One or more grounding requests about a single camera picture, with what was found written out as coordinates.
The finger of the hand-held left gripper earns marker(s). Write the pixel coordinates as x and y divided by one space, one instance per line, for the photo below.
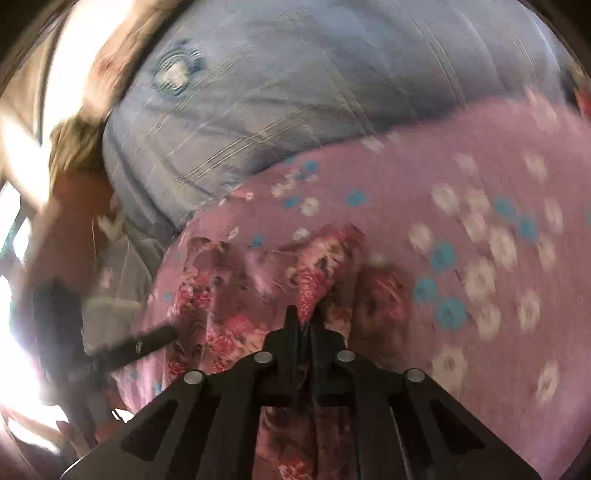
138 344

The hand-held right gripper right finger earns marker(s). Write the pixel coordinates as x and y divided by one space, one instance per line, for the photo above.
319 364

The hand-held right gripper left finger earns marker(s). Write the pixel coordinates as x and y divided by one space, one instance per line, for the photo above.
295 360

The red floral small garment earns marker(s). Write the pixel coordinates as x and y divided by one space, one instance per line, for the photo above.
221 300

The grey floral cloth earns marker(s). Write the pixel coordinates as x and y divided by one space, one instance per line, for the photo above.
117 286

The tan cloth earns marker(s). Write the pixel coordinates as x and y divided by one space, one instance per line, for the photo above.
76 143

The pink floral bedsheet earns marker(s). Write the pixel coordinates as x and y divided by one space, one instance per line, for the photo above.
461 161

